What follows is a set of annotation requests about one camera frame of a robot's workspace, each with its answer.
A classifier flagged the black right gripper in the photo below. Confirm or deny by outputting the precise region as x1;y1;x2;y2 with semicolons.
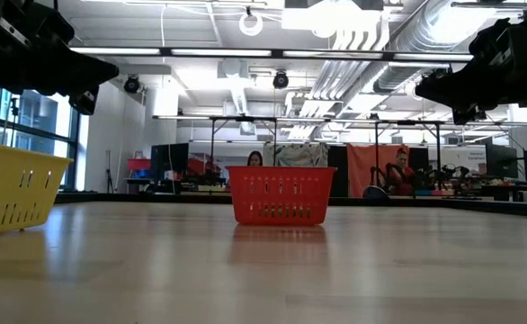
415;0;527;126

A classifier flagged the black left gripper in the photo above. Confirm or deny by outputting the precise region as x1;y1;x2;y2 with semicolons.
0;0;121;116

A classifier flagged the black ceiling track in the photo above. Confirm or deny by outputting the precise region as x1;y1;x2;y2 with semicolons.
450;1;527;10

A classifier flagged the red storage bin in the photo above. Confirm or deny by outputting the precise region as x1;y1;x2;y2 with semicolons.
126;157;153;173

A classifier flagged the thin black tripod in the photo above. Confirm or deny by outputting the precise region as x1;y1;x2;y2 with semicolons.
104;149;116;194

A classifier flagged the orange curtain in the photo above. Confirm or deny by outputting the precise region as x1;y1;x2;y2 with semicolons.
346;143;411;198

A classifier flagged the yellow plastic basket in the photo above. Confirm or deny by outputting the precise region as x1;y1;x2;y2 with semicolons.
0;139;74;239

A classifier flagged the dark rounded chair back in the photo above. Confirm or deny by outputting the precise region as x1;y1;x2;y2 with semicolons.
362;184;389;200

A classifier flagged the black partition panel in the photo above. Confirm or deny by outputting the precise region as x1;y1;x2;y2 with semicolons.
327;144;349;198

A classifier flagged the beige crumpled cloth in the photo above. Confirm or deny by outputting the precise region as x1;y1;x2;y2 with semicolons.
263;142;330;168

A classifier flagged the black overhead light bar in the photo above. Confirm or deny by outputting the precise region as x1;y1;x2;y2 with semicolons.
67;45;476;63

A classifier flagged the red plastic basket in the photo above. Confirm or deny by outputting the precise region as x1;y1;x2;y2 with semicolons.
225;165;338;227

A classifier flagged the black hanging camera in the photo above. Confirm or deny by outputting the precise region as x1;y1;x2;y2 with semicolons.
272;69;290;90
123;74;141;95

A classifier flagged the silver ventilation duct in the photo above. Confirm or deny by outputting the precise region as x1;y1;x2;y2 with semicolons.
373;6;498;95

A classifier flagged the black metal station frame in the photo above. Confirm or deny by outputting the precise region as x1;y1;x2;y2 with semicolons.
373;119;442;195
209;115;279;195

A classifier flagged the black window frame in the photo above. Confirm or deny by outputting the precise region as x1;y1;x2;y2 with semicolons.
0;87;83;190

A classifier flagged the white coiled cable loop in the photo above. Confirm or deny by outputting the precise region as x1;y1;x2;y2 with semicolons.
238;12;264;38

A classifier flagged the black aluminium table frame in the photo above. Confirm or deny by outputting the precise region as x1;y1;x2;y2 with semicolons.
54;192;527;220

